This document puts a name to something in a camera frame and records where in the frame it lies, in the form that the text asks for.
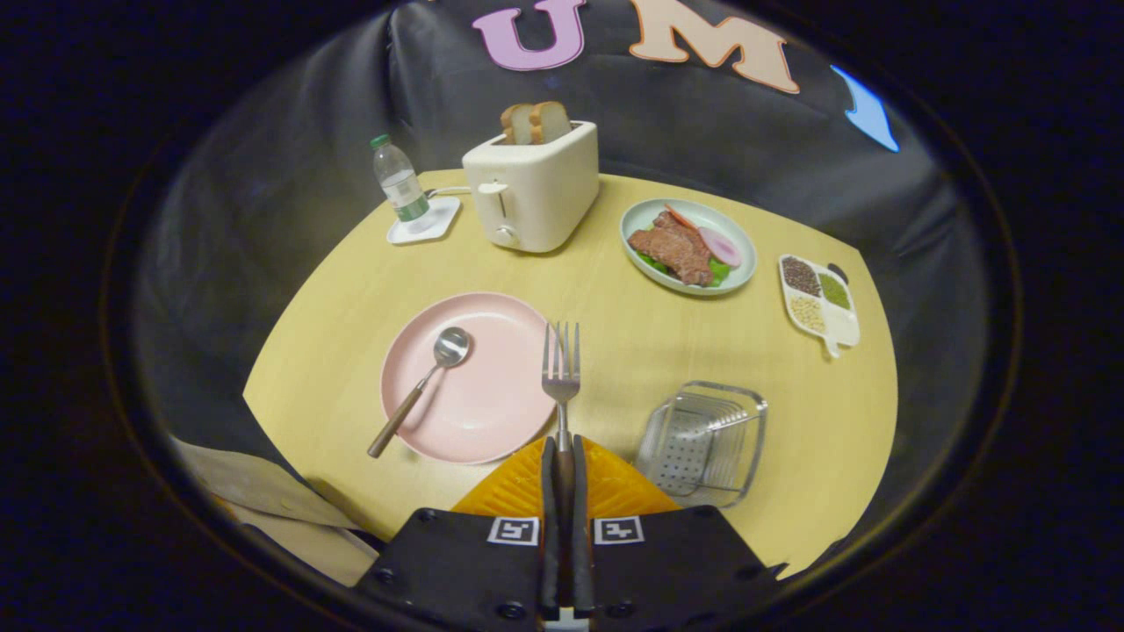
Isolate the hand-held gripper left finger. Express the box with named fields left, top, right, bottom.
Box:
left=356, top=436, right=560, bottom=632

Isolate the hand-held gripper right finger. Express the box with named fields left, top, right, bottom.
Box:
left=573, top=436, right=782, bottom=632

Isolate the fork with wooden handle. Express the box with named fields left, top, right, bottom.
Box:
left=542, top=321, right=582, bottom=607

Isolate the spoon with wooden handle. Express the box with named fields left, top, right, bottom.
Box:
left=367, top=327, right=472, bottom=459

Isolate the clear plastic drainer box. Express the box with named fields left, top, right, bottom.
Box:
left=634, top=380, right=769, bottom=510

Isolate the pink round plate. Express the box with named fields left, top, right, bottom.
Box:
left=379, top=291, right=559, bottom=465

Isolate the person's beige clothing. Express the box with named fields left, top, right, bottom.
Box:
left=171, top=436, right=378, bottom=587

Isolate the green lettuce leaf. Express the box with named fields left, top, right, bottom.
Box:
left=637, top=250, right=731, bottom=287

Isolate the brown steak piece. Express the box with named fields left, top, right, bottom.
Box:
left=627, top=211, right=716, bottom=287

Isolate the pale green food plate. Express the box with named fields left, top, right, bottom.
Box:
left=620, top=197, right=758, bottom=297

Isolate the pink ham slice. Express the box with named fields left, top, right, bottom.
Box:
left=698, top=227, right=743, bottom=268

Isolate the white square coaster tray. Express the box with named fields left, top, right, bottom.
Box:
left=386, top=196, right=462, bottom=246

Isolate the white divided seasoning dish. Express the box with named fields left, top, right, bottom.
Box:
left=778, top=254, right=861, bottom=359

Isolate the cream white toaster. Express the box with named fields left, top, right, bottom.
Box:
left=462, top=120, right=601, bottom=255

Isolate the clear plastic water bottle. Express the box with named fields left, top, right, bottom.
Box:
left=370, top=133, right=432, bottom=231

